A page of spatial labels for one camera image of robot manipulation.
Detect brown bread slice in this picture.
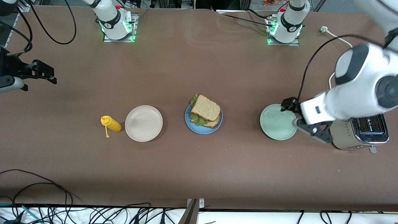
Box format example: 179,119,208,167
190,115,221,128
190,94,221,122

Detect yellow mustard squeeze bottle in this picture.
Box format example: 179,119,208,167
100,115,122,138

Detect green lettuce leaf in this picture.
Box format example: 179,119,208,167
189,94,209,127

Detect green round plate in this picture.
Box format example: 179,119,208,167
260,104,298,141

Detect blue round plate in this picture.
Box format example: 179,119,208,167
185,104,223,135

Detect beige round plate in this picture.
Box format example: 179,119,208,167
125,105,163,142

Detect beige chrome toaster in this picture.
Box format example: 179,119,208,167
329,114,390,154

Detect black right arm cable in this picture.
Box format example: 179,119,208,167
0,0,77,53

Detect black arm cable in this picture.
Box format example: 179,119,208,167
0,0,77,53
297,34,387,101

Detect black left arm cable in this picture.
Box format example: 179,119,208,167
297,34,387,101

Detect aluminium frame bar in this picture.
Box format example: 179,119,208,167
5,0,30,49

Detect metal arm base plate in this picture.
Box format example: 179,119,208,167
266,16,300,46
103,12,139,43

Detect white toaster power cable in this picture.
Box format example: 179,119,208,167
320,26,353,89

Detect black cable on tabletop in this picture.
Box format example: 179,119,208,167
222,9,271,26

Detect black looped floor cable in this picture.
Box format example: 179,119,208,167
0,169,74,224

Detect teal cable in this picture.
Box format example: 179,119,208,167
0,202,42,224

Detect grey metal table bracket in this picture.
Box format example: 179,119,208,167
178,198,205,224

